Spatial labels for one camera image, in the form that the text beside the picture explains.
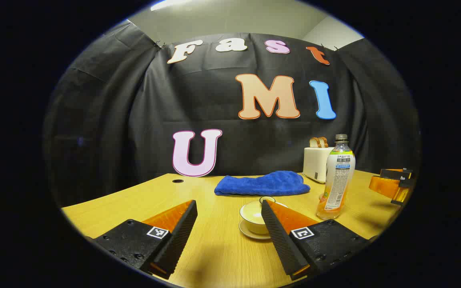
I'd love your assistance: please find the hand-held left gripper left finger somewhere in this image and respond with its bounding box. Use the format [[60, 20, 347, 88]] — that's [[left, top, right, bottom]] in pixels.
[[94, 200, 198, 280]]

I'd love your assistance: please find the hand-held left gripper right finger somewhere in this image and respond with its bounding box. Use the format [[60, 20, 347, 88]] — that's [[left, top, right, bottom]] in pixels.
[[261, 199, 371, 280]]

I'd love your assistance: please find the plastic water bottle orange label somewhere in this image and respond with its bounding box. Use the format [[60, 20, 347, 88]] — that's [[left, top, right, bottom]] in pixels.
[[317, 134, 356, 220]]

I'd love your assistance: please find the cream ceramic saucer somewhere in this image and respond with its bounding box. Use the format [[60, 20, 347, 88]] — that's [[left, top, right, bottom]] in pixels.
[[239, 219, 273, 240]]

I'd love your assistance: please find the blue towel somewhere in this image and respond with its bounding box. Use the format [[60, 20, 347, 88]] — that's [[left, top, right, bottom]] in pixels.
[[214, 171, 311, 196]]

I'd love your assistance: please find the cream toaster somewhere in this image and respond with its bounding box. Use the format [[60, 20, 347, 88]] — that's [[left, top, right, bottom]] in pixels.
[[303, 146, 335, 184]]

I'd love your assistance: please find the black backdrop cloth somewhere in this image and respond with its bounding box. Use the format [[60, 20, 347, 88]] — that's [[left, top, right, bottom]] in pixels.
[[42, 20, 421, 208]]

